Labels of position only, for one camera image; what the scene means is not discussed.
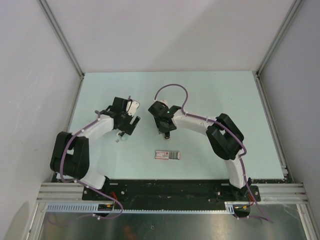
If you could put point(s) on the right aluminium corner post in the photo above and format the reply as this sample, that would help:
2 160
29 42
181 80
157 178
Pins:
280 34

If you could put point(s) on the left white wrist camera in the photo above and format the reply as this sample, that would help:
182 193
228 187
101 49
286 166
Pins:
132 107

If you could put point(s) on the red white staple box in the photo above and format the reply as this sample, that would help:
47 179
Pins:
167 155

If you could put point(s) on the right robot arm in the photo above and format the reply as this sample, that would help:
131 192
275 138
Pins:
224 136

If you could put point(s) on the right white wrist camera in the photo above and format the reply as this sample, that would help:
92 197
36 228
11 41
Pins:
163 101

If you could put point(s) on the aluminium corner post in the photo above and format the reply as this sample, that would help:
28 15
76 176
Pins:
280 34
48 13

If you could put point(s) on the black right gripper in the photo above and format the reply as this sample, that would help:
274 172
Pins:
161 129

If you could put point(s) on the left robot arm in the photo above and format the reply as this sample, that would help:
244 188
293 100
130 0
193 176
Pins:
71 152

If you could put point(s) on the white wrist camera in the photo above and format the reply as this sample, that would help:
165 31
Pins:
132 107
163 101

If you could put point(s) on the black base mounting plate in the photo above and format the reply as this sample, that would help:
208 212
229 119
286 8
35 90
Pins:
173 195

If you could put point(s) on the left aluminium corner post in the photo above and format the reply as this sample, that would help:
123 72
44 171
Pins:
48 13

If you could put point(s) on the light blue stapler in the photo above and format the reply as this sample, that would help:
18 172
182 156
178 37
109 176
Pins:
121 136

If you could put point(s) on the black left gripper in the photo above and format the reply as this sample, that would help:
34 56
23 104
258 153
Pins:
128 128

